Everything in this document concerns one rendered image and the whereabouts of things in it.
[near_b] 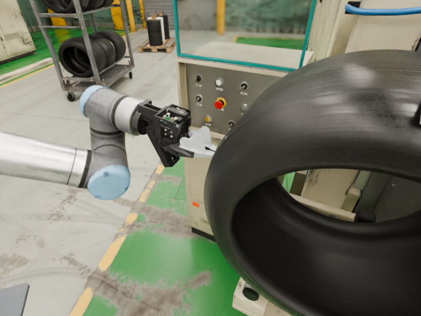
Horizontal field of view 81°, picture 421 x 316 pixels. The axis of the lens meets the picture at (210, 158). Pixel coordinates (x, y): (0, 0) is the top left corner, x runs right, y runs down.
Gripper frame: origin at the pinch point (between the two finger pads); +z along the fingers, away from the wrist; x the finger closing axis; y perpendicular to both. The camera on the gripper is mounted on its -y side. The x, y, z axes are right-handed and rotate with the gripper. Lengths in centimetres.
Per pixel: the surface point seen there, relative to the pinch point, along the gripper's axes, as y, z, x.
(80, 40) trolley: -74, -292, 206
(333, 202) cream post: -23.0, 34.1, 26.7
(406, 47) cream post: 24.7, 29.5, 26.8
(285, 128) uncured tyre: 18.2, 13.8, -10.5
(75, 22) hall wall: -218, -879, 674
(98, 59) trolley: -95, -270, 210
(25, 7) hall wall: -168, -932, 540
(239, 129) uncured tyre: 13.9, 6.8, -7.9
